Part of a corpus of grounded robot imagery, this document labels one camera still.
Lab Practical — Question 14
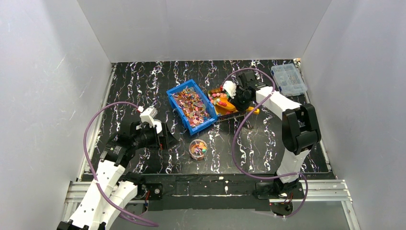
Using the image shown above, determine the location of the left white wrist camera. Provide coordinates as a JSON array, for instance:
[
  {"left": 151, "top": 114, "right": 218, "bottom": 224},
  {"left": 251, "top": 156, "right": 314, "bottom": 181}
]
[{"left": 137, "top": 106, "right": 158, "bottom": 127}]

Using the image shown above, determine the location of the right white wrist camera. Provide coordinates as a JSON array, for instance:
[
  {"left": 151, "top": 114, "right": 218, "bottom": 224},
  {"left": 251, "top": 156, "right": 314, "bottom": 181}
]
[{"left": 222, "top": 80, "right": 237, "bottom": 98}]

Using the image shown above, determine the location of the blue plastic candy bin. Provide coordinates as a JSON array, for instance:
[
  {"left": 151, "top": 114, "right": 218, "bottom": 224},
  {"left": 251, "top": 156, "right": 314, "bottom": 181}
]
[{"left": 167, "top": 80, "right": 218, "bottom": 135}]

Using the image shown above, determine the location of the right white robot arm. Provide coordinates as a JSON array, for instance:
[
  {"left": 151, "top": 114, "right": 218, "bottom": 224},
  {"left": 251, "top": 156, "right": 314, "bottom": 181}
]
[{"left": 222, "top": 68, "right": 321, "bottom": 199}]

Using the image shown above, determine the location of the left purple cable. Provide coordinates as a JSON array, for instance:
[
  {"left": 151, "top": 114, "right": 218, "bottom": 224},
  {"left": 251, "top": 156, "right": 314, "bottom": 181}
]
[{"left": 83, "top": 101, "right": 159, "bottom": 228}]

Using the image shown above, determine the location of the clear plastic organizer box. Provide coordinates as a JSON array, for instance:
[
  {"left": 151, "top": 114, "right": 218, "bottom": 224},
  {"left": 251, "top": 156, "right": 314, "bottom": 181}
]
[{"left": 271, "top": 63, "right": 307, "bottom": 97}]

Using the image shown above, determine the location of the orange plastic scoop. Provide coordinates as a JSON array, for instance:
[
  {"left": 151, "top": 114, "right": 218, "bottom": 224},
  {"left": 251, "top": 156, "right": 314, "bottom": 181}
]
[{"left": 213, "top": 97, "right": 239, "bottom": 115}]

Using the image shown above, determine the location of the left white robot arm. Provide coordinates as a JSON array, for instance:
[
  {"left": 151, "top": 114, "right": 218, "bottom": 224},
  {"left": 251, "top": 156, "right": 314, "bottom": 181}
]
[{"left": 57, "top": 120, "right": 178, "bottom": 230}]

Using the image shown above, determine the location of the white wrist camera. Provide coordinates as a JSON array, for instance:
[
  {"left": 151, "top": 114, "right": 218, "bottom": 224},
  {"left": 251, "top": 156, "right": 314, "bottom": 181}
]
[
  {"left": 137, "top": 106, "right": 158, "bottom": 127},
  {"left": 222, "top": 80, "right": 237, "bottom": 98}
]

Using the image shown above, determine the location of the purple cable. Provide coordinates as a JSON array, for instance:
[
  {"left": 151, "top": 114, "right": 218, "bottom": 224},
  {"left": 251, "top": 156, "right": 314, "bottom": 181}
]
[
  {"left": 222, "top": 67, "right": 309, "bottom": 218},
  {"left": 83, "top": 101, "right": 159, "bottom": 228}
]

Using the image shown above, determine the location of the clear round plastic jar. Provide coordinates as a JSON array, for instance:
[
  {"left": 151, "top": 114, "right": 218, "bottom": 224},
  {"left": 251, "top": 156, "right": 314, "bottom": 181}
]
[{"left": 189, "top": 139, "right": 208, "bottom": 161}]

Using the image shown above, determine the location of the gold tray of star candies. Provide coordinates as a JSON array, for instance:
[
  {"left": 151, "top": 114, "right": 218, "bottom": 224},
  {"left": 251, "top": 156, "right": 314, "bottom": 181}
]
[{"left": 206, "top": 88, "right": 247, "bottom": 122}]

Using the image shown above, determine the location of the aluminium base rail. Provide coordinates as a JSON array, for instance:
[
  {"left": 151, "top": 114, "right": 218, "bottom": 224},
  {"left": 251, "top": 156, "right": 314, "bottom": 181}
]
[{"left": 58, "top": 179, "right": 361, "bottom": 230}]

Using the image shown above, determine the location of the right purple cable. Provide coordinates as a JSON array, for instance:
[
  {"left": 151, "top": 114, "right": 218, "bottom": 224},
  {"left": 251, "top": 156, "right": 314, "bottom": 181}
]
[{"left": 222, "top": 67, "right": 309, "bottom": 218}]

